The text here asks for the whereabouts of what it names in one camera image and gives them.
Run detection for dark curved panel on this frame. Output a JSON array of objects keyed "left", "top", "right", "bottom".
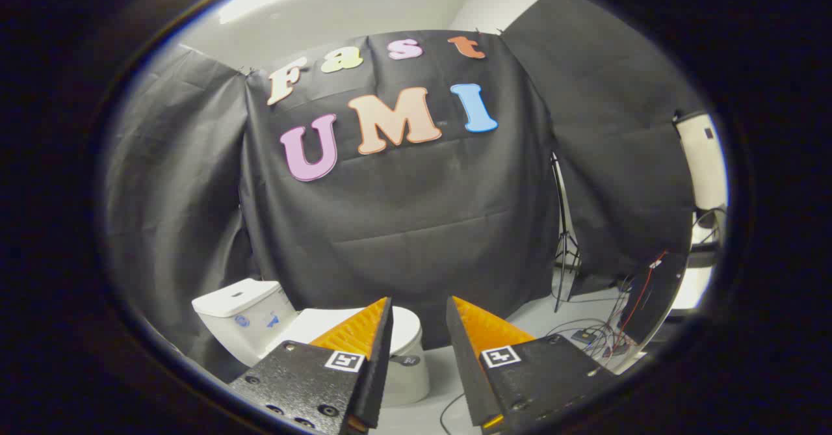
[{"left": 617, "top": 250, "right": 691, "bottom": 352}]

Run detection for black floor cables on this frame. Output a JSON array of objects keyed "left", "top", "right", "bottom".
[{"left": 545, "top": 279, "right": 634, "bottom": 358}]

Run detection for black backdrop cloth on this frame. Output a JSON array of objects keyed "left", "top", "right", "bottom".
[{"left": 104, "top": 0, "right": 696, "bottom": 384}]

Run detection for white appliance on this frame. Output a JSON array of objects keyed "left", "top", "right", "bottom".
[{"left": 674, "top": 111, "right": 727, "bottom": 211}]

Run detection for white toilet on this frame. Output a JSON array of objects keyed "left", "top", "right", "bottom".
[{"left": 192, "top": 278, "right": 431, "bottom": 407}]

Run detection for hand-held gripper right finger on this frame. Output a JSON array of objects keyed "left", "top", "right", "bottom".
[{"left": 446, "top": 296, "right": 618, "bottom": 435}]

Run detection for black tripod stand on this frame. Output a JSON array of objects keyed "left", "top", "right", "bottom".
[{"left": 551, "top": 152, "right": 582, "bottom": 312}]

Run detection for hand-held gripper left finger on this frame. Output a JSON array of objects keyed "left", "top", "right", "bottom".
[{"left": 229, "top": 297, "right": 395, "bottom": 435}]

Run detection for white toilet lid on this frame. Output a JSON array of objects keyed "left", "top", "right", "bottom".
[{"left": 276, "top": 306, "right": 424, "bottom": 358}]

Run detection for red cable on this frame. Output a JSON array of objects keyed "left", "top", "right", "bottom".
[{"left": 610, "top": 250, "right": 668, "bottom": 359}]

